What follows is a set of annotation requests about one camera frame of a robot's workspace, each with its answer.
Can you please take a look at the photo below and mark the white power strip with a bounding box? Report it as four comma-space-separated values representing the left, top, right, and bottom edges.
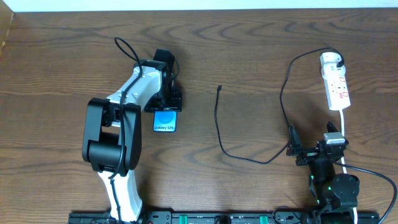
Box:
322, 69, 351, 111

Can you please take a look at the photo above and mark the black USB charging cable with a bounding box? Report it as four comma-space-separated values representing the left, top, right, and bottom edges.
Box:
214, 47, 345, 165

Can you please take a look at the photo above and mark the white power strip cord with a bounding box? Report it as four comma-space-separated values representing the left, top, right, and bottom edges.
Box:
339, 109, 359, 224

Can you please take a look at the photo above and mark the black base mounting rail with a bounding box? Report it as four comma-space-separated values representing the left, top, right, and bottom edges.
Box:
67, 210, 379, 224

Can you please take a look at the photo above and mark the blue screen Galaxy smartphone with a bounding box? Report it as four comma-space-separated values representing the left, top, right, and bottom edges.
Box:
153, 111, 177, 133

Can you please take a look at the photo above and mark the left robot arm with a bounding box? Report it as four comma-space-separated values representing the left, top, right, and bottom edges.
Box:
82, 49, 182, 223

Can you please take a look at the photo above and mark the white USB charger plug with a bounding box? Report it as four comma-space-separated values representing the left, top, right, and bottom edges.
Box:
320, 52, 346, 75

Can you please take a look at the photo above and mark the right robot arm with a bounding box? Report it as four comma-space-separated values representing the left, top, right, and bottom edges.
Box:
287, 122, 359, 223

